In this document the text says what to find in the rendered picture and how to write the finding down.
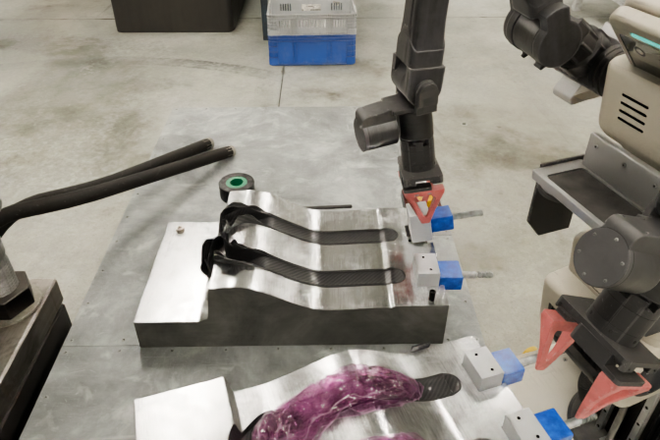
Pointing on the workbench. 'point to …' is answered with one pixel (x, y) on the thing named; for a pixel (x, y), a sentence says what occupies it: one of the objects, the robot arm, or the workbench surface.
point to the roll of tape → (235, 184)
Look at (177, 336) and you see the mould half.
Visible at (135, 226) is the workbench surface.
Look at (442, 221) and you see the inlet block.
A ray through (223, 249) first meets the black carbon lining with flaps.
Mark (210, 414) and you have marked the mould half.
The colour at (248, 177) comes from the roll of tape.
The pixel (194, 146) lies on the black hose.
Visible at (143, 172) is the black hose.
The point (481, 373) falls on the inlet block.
